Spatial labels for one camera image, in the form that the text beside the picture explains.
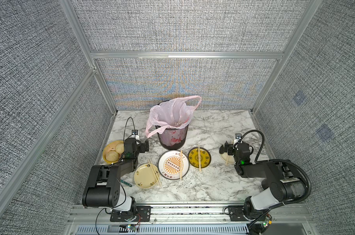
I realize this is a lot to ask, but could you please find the white steamed bun upper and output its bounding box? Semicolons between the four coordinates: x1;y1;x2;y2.
115;143;124;155

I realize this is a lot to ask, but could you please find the black mesh trash bin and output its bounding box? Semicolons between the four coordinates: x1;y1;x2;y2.
158;126;189;150

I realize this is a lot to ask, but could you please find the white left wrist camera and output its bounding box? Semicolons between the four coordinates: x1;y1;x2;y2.
130;129;140;140

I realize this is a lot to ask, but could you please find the small green object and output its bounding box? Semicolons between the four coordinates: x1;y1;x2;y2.
120;180;133;187

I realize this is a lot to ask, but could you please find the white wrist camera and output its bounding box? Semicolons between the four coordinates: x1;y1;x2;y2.
233;133;242;145
130;129;140;140

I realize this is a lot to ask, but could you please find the yellow bamboo steamer basket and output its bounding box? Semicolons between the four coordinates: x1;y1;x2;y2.
103;140;124;164

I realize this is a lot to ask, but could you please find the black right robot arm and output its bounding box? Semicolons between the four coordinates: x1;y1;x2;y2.
219;142;312;221

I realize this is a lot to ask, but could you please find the cream small plate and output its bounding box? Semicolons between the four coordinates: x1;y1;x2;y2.
133;163;159;189

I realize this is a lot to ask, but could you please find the white steamed bun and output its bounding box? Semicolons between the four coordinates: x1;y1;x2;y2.
115;143;124;155
105;150;119;162

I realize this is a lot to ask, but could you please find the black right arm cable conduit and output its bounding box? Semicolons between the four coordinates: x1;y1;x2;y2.
233;129;312;206

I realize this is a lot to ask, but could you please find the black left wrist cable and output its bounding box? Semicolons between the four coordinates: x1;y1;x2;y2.
123;117;136;142

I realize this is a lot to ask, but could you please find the white steamed bun lower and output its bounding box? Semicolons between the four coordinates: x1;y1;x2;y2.
105;150;119;162

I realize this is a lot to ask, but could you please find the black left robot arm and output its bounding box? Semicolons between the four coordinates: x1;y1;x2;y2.
82;138;149;212

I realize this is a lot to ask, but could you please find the white plate with orange sunburst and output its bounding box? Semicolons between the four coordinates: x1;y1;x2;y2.
157;150;190;180

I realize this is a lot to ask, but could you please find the pink plastic bin bag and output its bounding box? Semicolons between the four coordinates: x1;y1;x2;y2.
145;96;202;138

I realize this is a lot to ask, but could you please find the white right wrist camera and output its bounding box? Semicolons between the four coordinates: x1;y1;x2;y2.
233;133;242;145

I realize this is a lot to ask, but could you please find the cream plate with black patch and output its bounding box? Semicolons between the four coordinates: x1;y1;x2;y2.
219;144;235;165

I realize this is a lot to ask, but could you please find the aluminium enclosure frame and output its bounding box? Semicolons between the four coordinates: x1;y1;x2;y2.
0;0;355;219

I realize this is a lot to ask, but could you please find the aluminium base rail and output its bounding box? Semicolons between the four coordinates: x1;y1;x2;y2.
63;201;319;235

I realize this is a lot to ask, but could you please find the yellow dark patterned small plate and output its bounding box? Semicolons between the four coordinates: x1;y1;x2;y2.
188;147;211;168

